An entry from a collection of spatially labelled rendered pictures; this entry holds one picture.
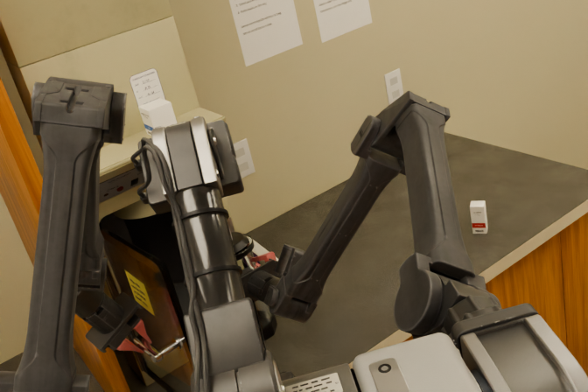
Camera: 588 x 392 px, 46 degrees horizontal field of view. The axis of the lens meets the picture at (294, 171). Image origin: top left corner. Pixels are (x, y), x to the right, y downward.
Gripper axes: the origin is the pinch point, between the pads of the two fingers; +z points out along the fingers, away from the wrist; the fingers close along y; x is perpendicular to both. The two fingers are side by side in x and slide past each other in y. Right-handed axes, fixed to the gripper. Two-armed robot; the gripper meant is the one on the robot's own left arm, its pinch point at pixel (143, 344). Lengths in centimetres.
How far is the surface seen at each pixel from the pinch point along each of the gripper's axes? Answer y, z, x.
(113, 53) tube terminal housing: -39, -35, -21
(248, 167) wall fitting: -58, 34, -59
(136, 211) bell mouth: -20.4, -5.1, -24.9
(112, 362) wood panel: 6.8, 7.2, -13.6
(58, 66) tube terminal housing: -30, -40, -22
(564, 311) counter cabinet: -79, 102, 15
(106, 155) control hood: -23.0, -23.6, -16.2
